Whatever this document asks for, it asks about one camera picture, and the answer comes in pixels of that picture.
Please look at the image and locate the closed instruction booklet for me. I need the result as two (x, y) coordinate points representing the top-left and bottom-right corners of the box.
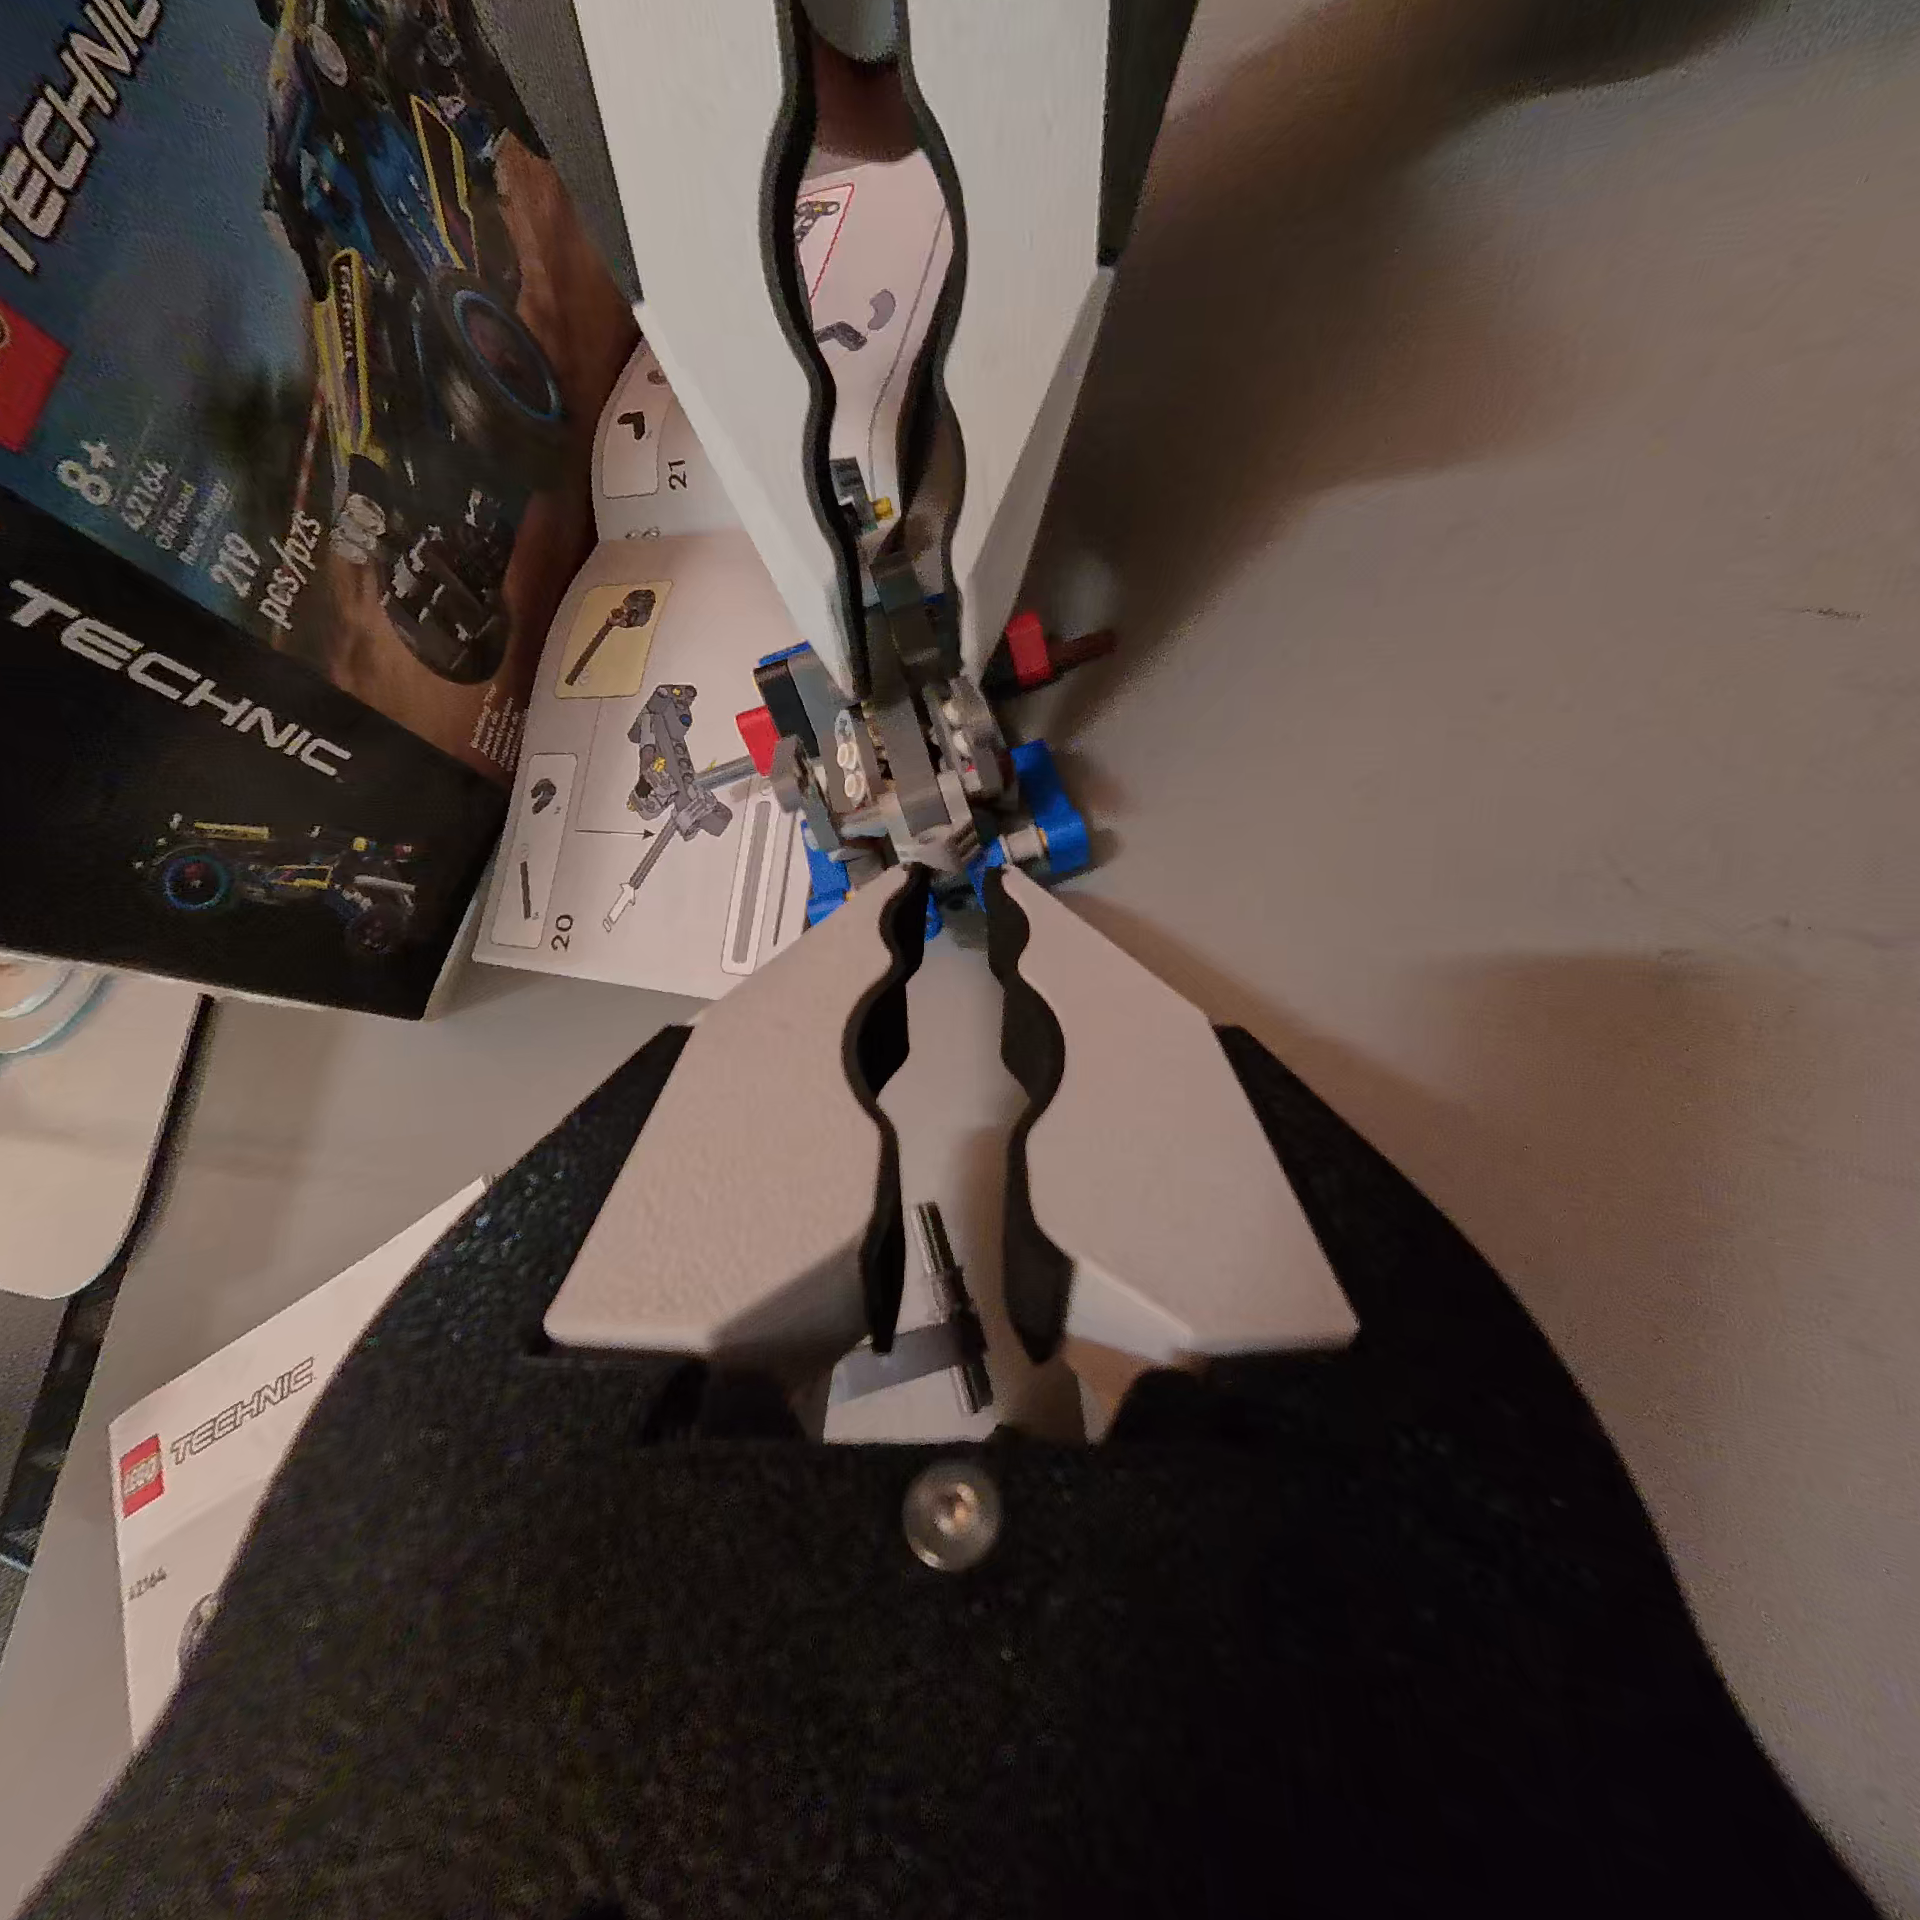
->
(104, 1174), (497, 1752)

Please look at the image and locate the open instruction booklet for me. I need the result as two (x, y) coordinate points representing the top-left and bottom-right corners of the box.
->
(471, 171), (961, 1001)

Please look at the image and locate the toy brick model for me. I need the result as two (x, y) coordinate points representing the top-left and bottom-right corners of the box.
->
(735, 451), (1120, 942)

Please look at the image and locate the white rounded sheet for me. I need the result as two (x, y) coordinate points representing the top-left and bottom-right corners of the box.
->
(0, 961), (208, 1300)

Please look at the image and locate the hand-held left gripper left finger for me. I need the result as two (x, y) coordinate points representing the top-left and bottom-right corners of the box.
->
(541, 869), (928, 1444)

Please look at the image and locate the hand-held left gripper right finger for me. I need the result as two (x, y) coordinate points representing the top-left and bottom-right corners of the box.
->
(982, 869), (1359, 1444)

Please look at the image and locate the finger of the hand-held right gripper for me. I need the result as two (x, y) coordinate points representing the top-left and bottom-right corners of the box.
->
(895, 0), (1120, 682)
(576, 0), (875, 710)

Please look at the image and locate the toy set cardboard box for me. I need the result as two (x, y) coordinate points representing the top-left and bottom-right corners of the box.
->
(0, 0), (649, 1024)

